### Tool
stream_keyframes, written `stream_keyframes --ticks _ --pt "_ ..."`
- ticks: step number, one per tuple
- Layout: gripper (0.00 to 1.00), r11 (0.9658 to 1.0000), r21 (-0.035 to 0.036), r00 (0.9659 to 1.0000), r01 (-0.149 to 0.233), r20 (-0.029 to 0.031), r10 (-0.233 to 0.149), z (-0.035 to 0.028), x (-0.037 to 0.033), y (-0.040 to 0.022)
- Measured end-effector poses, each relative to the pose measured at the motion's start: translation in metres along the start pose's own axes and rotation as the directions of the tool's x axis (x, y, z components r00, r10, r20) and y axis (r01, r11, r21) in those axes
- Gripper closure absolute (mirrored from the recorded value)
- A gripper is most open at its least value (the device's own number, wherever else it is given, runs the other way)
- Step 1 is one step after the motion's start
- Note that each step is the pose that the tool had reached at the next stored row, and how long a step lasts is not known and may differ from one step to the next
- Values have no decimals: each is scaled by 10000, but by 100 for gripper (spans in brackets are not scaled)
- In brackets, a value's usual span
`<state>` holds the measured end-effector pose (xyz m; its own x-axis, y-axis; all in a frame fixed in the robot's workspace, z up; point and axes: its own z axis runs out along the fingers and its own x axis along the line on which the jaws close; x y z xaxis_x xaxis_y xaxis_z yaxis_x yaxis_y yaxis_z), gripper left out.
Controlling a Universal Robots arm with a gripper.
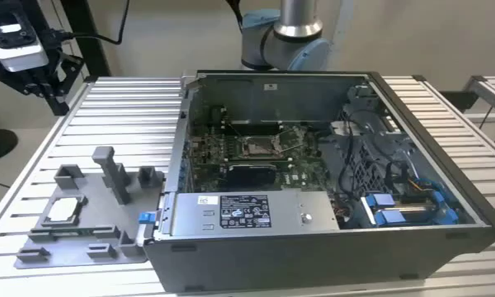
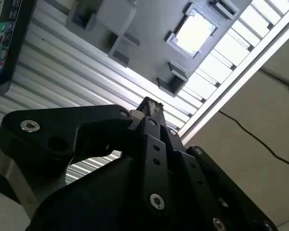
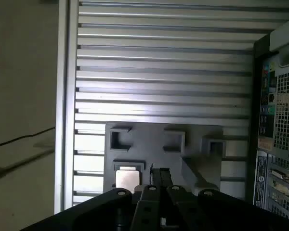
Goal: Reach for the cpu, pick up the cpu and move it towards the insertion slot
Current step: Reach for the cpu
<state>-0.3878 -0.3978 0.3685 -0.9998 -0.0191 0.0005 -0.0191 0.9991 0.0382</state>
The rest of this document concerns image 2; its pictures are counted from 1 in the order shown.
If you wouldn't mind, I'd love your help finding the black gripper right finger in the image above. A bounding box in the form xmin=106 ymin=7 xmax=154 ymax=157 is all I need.
xmin=157 ymin=101 xmax=278 ymax=231

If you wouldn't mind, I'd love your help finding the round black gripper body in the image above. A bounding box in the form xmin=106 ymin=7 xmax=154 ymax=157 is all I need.
xmin=28 ymin=156 xmax=209 ymax=231

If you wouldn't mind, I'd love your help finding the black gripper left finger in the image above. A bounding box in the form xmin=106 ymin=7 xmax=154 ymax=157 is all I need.
xmin=0 ymin=97 xmax=171 ymax=217

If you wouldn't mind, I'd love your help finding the silver square CPU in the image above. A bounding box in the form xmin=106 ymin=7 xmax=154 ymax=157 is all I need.
xmin=175 ymin=14 xmax=218 ymax=55

